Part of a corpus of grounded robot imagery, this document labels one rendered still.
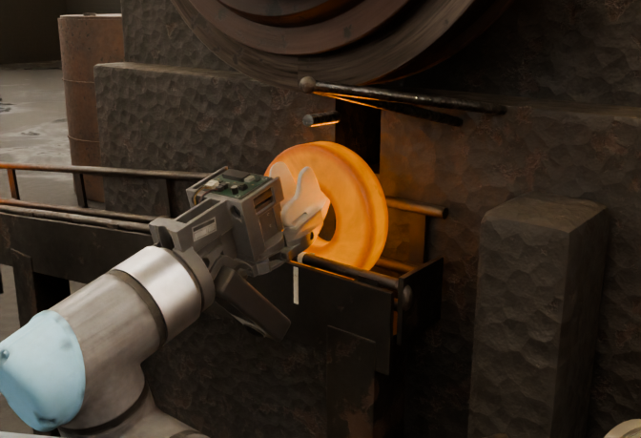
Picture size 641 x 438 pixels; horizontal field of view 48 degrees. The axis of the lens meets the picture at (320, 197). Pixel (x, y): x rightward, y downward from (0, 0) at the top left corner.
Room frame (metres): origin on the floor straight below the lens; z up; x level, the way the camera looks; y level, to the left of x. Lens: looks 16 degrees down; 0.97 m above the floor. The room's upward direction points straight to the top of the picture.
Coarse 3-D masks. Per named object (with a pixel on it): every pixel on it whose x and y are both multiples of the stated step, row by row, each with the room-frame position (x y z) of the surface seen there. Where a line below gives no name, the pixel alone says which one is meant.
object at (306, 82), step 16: (304, 80) 0.56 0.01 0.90; (336, 96) 0.58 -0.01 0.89; (352, 96) 0.58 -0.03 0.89; (368, 96) 0.59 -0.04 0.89; (384, 96) 0.59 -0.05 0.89; (400, 96) 0.60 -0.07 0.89; (416, 96) 0.61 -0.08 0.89; (432, 96) 0.62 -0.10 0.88; (336, 112) 0.60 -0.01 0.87; (400, 112) 0.63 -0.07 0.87; (416, 112) 0.64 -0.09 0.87; (432, 112) 0.66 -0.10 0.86; (480, 112) 0.64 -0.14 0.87; (496, 112) 0.65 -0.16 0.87
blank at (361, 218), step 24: (312, 144) 0.72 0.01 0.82; (336, 144) 0.73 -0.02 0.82; (288, 168) 0.73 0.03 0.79; (312, 168) 0.71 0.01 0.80; (336, 168) 0.69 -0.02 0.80; (360, 168) 0.69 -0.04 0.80; (336, 192) 0.69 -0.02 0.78; (360, 192) 0.67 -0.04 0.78; (336, 216) 0.69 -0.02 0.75; (360, 216) 0.67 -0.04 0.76; (384, 216) 0.68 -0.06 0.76; (336, 240) 0.69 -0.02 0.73; (360, 240) 0.67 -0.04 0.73; (384, 240) 0.69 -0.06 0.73; (360, 264) 0.67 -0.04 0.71
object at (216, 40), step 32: (448, 0) 0.59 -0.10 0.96; (480, 0) 0.58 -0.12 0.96; (384, 32) 0.62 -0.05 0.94; (416, 32) 0.61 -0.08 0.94; (448, 32) 0.59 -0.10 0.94; (256, 64) 0.72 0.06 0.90; (288, 64) 0.69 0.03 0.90; (320, 64) 0.67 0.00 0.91; (352, 64) 0.65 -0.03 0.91; (384, 64) 0.62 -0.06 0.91
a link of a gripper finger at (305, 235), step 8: (312, 216) 0.67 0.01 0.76; (320, 216) 0.68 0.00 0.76; (304, 224) 0.65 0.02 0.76; (312, 224) 0.66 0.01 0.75; (320, 224) 0.67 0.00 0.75; (288, 232) 0.64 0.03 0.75; (296, 232) 0.64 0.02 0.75; (304, 232) 0.64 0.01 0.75; (312, 232) 0.65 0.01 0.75; (288, 240) 0.63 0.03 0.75; (296, 240) 0.63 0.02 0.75; (304, 240) 0.63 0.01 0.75; (312, 240) 0.64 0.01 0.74; (288, 248) 0.62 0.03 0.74; (296, 248) 0.63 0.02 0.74; (304, 248) 0.63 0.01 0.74; (272, 256) 0.62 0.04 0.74; (280, 256) 0.62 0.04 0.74; (288, 256) 0.62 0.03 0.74
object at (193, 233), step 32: (192, 192) 0.62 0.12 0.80; (224, 192) 0.62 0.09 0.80; (256, 192) 0.60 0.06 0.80; (160, 224) 0.57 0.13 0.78; (192, 224) 0.56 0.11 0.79; (224, 224) 0.59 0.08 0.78; (256, 224) 0.60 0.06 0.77; (192, 256) 0.56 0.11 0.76; (224, 256) 0.59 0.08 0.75; (256, 256) 0.60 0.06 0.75
